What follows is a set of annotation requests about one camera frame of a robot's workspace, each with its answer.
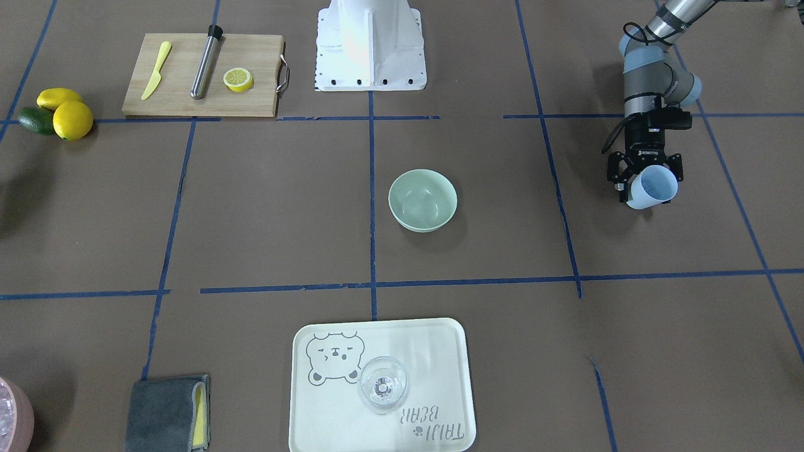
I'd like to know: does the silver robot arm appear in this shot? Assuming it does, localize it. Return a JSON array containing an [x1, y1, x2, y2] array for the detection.
[[601, 1, 715, 210]]

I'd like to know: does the pink bowl with ice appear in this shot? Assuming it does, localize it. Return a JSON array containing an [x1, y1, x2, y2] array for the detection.
[[1, 377, 35, 451]]

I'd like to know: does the yellow lemon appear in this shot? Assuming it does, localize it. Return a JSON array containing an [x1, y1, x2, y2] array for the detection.
[[36, 87, 83, 112], [53, 100, 94, 141]]

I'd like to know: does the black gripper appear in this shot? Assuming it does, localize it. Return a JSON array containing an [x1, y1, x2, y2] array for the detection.
[[606, 108, 693, 203]]

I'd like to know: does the clear wine glass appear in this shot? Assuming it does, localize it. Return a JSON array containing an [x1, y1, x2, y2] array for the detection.
[[359, 357, 410, 415]]

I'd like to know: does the green bowl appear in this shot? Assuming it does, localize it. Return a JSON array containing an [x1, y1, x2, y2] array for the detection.
[[388, 168, 459, 234]]

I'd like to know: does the light blue cup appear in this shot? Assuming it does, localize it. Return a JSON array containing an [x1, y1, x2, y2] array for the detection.
[[626, 165, 678, 210]]

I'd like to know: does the half lemon slice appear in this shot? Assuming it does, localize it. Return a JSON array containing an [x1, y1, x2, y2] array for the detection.
[[223, 68, 254, 94]]

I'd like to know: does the grey folded cloth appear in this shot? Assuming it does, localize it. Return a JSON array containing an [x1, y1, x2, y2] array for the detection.
[[124, 373, 210, 451]]

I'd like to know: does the wooden cutting board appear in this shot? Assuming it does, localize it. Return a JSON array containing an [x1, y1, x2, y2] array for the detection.
[[121, 33, 291, 119]]

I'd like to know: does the green lime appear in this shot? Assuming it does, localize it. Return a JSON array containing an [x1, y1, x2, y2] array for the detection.
[[18, 107, 55, 136]]

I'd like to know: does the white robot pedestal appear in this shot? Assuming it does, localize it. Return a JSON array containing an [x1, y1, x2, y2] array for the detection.
[[314, 1, 428, 92]]

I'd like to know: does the yellow plastic knife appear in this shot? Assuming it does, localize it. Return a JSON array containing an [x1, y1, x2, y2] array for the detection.
[[141, 41, 172, 100]]

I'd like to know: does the cream bear tray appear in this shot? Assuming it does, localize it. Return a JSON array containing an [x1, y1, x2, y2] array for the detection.
[[289, 318, 477, 451]]

